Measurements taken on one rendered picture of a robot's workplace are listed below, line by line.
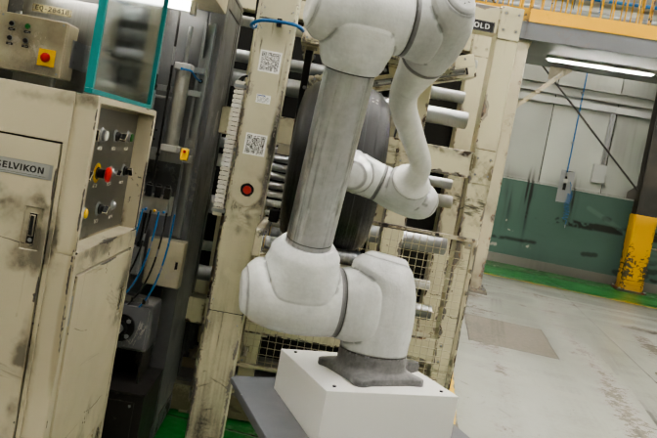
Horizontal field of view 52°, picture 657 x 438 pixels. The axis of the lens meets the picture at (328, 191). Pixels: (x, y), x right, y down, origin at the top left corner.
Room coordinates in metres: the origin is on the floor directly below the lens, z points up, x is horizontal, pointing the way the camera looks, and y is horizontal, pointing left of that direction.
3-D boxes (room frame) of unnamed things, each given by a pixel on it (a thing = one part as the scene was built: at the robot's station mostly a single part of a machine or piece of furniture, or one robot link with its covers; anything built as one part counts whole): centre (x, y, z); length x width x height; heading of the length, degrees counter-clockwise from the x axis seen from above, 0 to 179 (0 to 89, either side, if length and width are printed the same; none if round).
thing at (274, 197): (2.82, 0.26, 1.05); 0.20 x 0.15 x 0.30; 92
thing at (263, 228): (2.44, 0.21, 0.90); 0.40 x 0.03 x 0.10; 2
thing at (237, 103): (2.39, 0.37, 1.19); 0.05 x 0.04 x 0.48; 2
